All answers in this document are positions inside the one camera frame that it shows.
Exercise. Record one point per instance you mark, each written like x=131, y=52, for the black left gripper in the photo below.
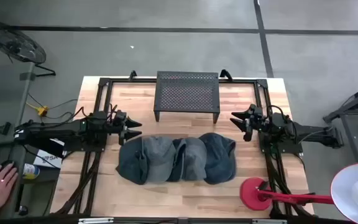
x=123, y=130

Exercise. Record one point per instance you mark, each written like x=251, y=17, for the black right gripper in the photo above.
x=256, y=119

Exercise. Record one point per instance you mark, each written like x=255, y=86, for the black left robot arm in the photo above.
x=61, y=133

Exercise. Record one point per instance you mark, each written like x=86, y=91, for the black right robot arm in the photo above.
x=306, y=132

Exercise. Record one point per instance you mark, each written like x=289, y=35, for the black perforated metal stand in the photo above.
x=186, y=91

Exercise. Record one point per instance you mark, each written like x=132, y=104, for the red desk lamp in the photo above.
x=253, y=194

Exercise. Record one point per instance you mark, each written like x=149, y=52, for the white printed box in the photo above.
x=47, y=159

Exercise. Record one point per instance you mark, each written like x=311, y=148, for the yellow power plug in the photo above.
x=43, y=111

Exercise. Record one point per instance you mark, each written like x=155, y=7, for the black metal cart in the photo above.
x=337, y=115

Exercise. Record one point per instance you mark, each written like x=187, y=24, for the white yellow drink can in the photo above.
x=30, y=171

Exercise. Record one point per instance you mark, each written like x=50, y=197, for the black wedge-shaped holder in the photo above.
x=2, y=129

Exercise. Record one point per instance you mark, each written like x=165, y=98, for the black computer mouse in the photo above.
x=6, y=163

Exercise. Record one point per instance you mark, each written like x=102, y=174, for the grey side desk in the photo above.
x=2, y=93

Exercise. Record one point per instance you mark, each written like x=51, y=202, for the small black round object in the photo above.
x=23, y=210

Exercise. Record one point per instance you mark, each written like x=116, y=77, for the person's hand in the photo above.
x=0, y=186

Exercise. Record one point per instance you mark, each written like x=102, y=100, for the black floor fan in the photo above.
x=14, y=43

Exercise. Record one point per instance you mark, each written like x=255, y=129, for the black aluminium table frame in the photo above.
x=129, y=80

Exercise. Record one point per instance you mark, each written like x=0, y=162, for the silver metal bracket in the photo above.
x=95, y=220
x=269, y=221

